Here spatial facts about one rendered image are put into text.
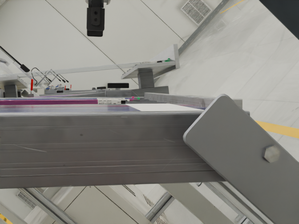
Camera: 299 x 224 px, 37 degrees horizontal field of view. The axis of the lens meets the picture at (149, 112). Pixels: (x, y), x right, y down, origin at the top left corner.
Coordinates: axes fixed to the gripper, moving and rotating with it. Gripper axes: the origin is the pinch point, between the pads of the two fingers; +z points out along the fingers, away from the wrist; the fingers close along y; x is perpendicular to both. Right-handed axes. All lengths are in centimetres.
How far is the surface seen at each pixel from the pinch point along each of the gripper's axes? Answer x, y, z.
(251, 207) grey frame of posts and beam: -40, 21, 40
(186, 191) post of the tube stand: -28, 42, 41
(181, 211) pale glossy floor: -52, 158, 79
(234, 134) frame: -10, -53, 15
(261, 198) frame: -13, -53, 20
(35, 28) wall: 100, 760, -94
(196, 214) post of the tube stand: -31, 41, 48
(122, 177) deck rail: -2, -49, 19
